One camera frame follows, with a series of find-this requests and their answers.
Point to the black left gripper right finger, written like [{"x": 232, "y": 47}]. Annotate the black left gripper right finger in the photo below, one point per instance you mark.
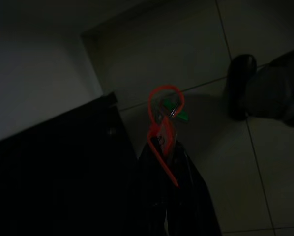
[{"x": 193, "y": 201}]

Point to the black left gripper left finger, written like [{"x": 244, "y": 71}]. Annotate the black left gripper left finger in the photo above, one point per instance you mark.
[{"x": 153, "y": 196}]

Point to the green key tag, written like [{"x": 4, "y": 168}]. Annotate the green key tag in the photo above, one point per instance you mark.
[{"x": 182, "y": 115}]

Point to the black robot foot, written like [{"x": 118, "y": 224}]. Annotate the black robot foot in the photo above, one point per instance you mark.
[{"x": 240, "y": 86}]

